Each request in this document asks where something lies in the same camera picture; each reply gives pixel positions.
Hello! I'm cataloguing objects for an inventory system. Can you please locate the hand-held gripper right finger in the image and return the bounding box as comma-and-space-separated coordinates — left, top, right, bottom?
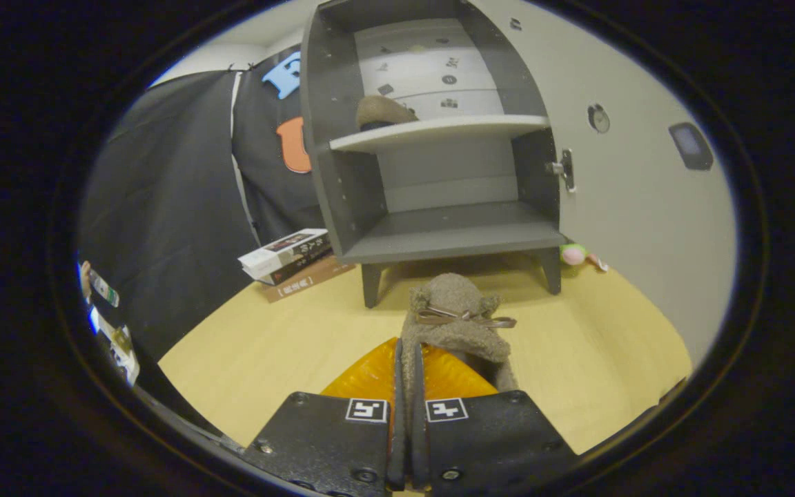
411, 343, 578, 496

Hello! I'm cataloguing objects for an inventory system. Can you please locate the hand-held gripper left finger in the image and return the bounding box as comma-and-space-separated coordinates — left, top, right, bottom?
242, 337, 405, 493

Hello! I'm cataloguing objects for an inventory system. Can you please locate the brown fuzzy shoe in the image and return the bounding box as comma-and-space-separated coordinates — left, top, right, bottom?
401, 273, 519, 415
355, 95, 420, 132

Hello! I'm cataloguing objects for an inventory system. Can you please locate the grey shoe cabinet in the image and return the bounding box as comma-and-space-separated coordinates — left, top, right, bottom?
300, 0, 571, 309

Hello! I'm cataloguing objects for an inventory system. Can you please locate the brown book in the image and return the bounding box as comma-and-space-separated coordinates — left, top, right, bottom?
259, 254, 357, 303

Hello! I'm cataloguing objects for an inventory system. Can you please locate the dark book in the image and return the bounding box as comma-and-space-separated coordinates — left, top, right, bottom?
259, 242, 335, 286

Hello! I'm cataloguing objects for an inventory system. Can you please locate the white book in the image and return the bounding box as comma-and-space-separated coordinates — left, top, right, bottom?
237, 228, 333, 280

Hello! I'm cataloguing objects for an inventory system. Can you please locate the pink green plush toy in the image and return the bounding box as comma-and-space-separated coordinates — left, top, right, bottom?
560, 242, 609, 272

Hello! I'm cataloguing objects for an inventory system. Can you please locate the white cluttered object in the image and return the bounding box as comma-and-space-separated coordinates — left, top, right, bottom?
88, 304, 141, 387

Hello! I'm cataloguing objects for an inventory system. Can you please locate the black backdrop cloth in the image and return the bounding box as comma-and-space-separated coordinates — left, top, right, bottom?
80, 45, 333, 360

